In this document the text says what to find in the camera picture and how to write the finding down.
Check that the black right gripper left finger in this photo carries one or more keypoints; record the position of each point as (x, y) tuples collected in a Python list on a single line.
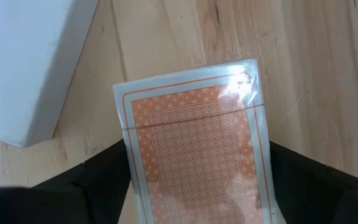
[(57, 202)]

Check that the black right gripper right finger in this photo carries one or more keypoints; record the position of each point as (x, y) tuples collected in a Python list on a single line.
[(322, 202)]

